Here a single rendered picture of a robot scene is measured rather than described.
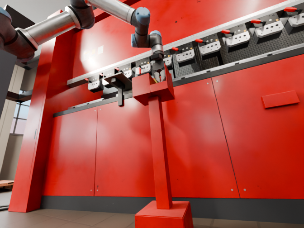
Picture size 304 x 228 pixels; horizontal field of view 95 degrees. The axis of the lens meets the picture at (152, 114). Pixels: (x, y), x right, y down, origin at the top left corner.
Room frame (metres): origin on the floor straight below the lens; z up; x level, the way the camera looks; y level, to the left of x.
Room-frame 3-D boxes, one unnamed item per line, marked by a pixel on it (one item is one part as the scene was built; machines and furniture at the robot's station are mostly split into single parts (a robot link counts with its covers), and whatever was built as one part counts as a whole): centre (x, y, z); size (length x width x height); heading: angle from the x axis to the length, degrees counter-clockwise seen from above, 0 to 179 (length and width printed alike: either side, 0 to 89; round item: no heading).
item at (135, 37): (0.66, 0.03, 1.03); 0.11 x 0.11 x 0.08; 11
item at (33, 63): (1.43, 1.51, 1.66); 0.40 x 0.24 x 0.07; 70
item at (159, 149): (0.73, -0.02, 0.39); 0.06 x 0.06 x 0.54; 70
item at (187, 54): (1.03, -0.34, 1.19); 0.15 x 0.09 x 0.17; 70
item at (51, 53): (1.73, 1.05, 1.15); 0.85 x 0.25 x 2.30; 160
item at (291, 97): (0.72, -0.71, 0.58); 0.15 x 0.02 x 0.07; 70
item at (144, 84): (0.73, -0.02, 0.75); 0.20 x 0.16 x 0.18; 70
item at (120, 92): (1.05, 0.26, 0.88); 0.14 x 0.04 x 0.22; 160
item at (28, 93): (1.43, 1.51, 1.17); 0.40 x 0.24 x 0.07; 70
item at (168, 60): (1.10, -0.15, 1.19); 0.15 x 0.09 x 0.17; 70
